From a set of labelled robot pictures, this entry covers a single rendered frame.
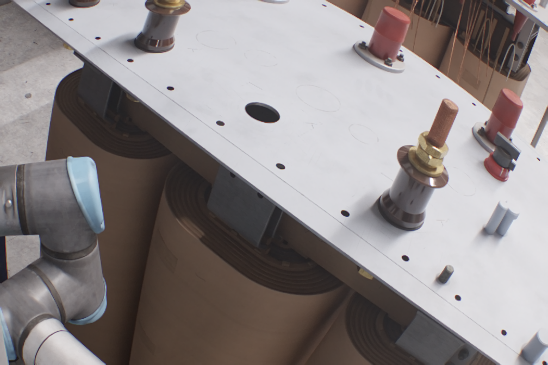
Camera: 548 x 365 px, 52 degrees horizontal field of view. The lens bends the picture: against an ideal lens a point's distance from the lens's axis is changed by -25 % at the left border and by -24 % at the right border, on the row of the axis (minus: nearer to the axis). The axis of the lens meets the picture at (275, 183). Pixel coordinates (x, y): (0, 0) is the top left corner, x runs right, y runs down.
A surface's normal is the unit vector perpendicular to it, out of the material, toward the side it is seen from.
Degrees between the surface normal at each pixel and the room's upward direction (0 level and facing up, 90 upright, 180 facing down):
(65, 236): 78
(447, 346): 90
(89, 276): 73
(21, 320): 29
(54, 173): 15
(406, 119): 0
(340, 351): 90
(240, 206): 90
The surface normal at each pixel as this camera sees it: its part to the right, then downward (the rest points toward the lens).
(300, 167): 0.31, -0.75
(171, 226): -0.74, 0.20
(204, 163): -0.57, 0.34
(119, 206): 0.09, 0.63
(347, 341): -0.88, 0.00
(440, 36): 0.44, 0.66
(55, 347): 0.08, -0.70
